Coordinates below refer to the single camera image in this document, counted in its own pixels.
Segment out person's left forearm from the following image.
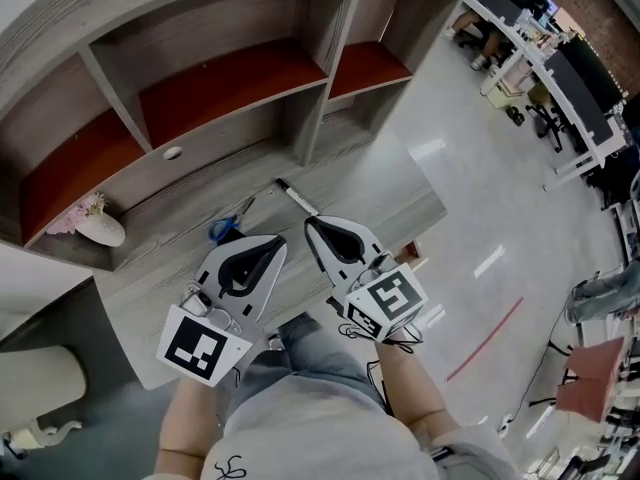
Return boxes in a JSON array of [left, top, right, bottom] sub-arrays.
[[158, 367, 239, 480]]

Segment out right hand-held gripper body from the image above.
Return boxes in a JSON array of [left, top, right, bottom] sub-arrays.
[[342, 251, 430, 344]]

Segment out red stool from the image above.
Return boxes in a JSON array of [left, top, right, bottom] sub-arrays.
[[554, 337, 627, 425]]

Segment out gray wooden desk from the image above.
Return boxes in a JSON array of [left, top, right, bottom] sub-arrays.
[[92, 112, 449, 392]]

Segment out cream chair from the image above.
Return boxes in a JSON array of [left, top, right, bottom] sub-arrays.
[[0, 343, 89, 452]]

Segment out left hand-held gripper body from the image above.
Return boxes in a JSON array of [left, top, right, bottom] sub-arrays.
[[155, 282, 255, 388]]

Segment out white black-tipped pen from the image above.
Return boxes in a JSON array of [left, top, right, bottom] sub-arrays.
[[275, 177, 320, 217]]

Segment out person's blue jeans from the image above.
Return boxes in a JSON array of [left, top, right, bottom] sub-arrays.
[[227, 311, 390, 422]]

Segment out person's right forearm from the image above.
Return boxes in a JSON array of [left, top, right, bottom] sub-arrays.
[[373, 340, 464, 442]]

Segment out person's gray shirt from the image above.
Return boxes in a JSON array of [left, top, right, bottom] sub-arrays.
[[199, 371, 521, 480]]

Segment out pale yellow box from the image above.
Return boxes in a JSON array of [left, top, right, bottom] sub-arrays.
[[486, 79, 532, 110]]

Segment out gray wooden shelf unit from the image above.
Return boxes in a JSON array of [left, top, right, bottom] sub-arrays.
[[0, 0, 482, 272]]

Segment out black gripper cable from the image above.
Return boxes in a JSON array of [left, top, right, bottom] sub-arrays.
[[337, 320, 427, 419]]

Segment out blue-handled scissors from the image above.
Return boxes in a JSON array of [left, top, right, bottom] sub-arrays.
[[208, 196, 257, 247]]

